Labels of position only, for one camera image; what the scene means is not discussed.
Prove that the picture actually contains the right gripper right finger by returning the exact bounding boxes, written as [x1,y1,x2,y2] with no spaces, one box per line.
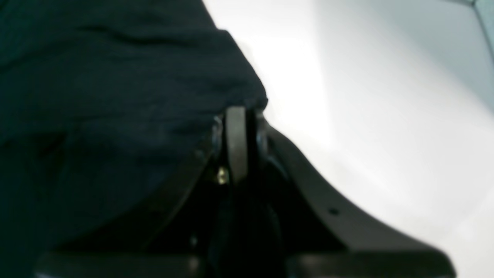
[251,112,456,278]

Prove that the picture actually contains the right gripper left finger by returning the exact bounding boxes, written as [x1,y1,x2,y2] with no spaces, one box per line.
[35,106,248,278]

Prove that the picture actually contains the black T-shirt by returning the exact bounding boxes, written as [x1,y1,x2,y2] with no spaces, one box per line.
[0,0,267,278]

